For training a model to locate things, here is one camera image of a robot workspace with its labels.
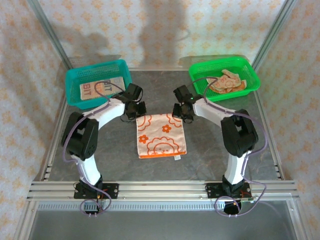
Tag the green plastic basket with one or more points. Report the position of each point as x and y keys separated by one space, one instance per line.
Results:
x=250 y=75

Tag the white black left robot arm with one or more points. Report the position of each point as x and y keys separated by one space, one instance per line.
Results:
x=105 y=115

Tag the teal plastic basket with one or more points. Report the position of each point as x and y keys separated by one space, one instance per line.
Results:
x=75 y=82

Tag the white towel with rabbit lettering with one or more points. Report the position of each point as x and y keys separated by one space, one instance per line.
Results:
x=87 y=90

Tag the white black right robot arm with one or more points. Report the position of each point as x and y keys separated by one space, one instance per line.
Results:
x=212 y=110

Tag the orange flower lion towel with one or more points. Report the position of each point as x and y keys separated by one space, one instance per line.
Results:
x=160 y=140

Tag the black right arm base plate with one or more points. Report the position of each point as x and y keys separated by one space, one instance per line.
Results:
x=212 y=191

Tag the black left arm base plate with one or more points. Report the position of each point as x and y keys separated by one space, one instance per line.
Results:
x=112 y=191

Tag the aluminium mounting rail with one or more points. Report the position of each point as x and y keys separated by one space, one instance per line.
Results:
x=160 y=191

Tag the aluminium side rail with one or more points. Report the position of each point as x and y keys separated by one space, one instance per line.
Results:
x=51 y=150
x=272 y=150

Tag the peach cartoon character towel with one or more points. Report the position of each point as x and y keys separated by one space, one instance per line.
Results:
x=225 y=83

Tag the aluminium frame post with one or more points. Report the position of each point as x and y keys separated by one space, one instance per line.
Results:
x=273 y=30
x=47 y=30

